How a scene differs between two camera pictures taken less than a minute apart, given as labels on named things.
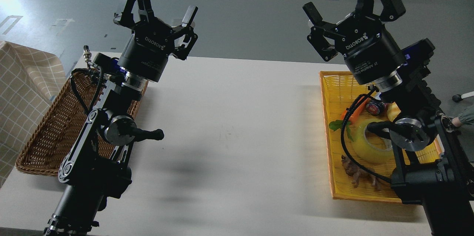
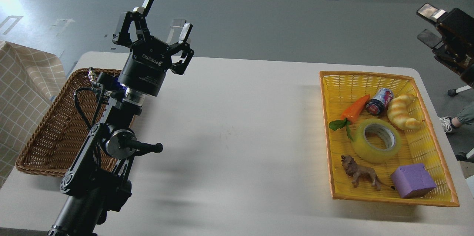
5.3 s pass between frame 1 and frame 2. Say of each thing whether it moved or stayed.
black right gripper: moved
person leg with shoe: stayed
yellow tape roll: stayed
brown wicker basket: stayed
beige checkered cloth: stayed
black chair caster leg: moved
